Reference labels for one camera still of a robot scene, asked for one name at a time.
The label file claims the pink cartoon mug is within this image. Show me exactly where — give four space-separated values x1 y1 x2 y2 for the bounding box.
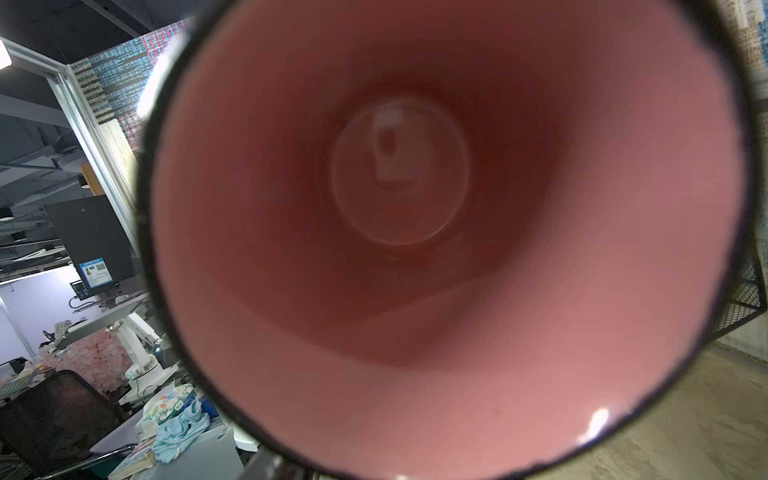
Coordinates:
136 1 762 479

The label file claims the computer monitor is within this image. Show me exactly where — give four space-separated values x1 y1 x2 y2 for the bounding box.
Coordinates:
45 196 142 300

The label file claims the black office chair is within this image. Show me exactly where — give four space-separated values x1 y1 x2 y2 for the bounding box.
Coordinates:
1 370 135 479

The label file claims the black wire mesh shelf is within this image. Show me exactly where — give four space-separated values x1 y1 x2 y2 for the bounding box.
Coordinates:
710 246 767 341

